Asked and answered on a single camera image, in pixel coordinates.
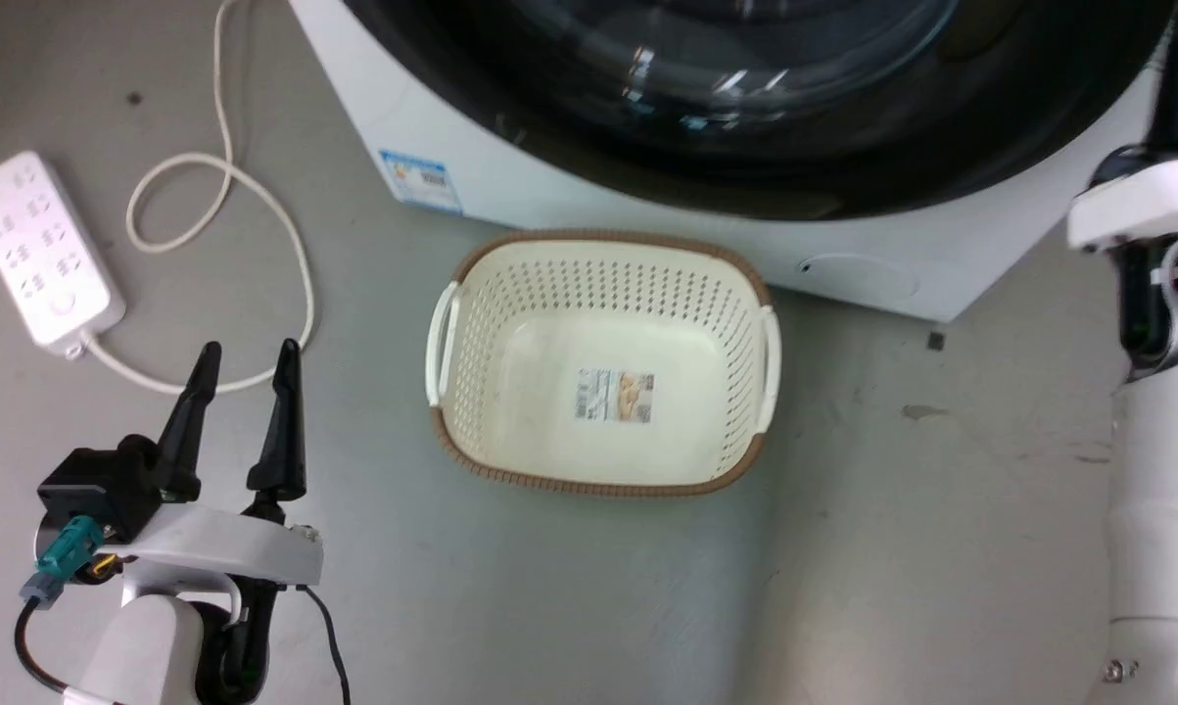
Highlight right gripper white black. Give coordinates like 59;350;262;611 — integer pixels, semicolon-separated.
1066;0;1178;381

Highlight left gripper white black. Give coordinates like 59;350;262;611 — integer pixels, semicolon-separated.
117;339;324;705

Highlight black round washing machine door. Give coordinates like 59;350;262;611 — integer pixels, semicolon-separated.
342;0;1178;223

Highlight white washing machine body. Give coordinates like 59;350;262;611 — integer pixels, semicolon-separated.
288;0;1173;324

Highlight white power strip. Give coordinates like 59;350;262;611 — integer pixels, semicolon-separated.
0;150;127;361

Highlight cream laundry basket brown rim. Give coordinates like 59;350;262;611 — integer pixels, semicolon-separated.
424;229;782;499

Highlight blue white energy label sticker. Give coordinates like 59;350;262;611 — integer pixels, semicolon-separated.
378;149;465;217

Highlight printed label sticker in basket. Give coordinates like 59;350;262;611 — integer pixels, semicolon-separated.
575;368;657;425

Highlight white power strip cable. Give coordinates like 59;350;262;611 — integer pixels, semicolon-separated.
77;0;316;397

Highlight teal cable connector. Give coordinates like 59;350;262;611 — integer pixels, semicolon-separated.
20;515;106;609

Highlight thin black cable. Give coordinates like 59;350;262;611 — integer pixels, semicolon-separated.
14;597;72;699
298;584;353;705

